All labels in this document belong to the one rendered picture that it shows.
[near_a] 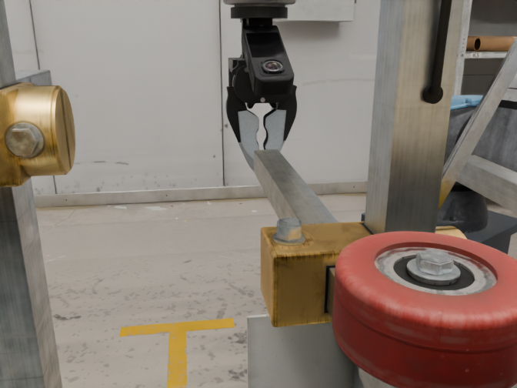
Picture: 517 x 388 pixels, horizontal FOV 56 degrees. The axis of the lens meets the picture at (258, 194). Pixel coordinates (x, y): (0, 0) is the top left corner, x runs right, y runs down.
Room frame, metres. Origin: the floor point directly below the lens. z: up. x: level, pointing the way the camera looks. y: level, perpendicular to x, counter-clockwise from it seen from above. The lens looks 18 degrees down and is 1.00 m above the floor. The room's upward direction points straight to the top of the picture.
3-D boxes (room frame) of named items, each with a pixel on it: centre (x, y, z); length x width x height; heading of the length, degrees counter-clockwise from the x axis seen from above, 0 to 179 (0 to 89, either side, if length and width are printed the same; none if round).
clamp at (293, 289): (0.30, -0.07, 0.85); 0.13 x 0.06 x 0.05; 99
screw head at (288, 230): (0.29, -0.02, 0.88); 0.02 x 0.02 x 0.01
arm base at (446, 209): (1.04, -0.41, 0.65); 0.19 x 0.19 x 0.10
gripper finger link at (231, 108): (0.63, 0.02, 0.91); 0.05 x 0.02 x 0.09; 99
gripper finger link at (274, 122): (0.66, -0.02, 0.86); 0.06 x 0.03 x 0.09; 9
